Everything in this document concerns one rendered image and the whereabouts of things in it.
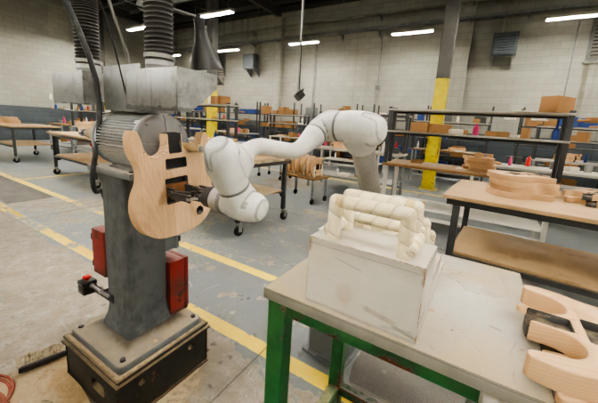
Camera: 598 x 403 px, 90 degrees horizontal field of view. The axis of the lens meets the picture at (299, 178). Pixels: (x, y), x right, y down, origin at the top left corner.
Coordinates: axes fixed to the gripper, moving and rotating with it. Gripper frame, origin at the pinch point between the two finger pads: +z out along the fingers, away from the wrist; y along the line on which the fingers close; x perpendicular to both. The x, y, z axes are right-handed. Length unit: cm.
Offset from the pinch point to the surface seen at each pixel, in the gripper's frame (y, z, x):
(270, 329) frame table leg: -13, -54, -29
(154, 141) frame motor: 3.3, 17.8, 16.8
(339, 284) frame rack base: -12, -73, -9
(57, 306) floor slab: 0, 142, -108
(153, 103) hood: -5.8, 2.4, 32.0
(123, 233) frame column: -3.6, 36.7, -25.8
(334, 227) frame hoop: -10, -70, 4
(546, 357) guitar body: -9, -112, -11
